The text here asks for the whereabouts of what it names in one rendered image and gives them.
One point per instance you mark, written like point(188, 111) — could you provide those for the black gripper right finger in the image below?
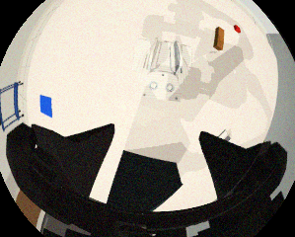
point(228, 163)

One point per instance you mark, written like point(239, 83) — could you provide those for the brown rectangular block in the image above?
point(219, 37)

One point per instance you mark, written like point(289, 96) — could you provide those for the small red block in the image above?
point(237, 29)

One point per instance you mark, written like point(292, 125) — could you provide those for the white plate with two round holes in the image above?
point(160, 92)

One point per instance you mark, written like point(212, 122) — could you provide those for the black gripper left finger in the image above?
point(80, 155)

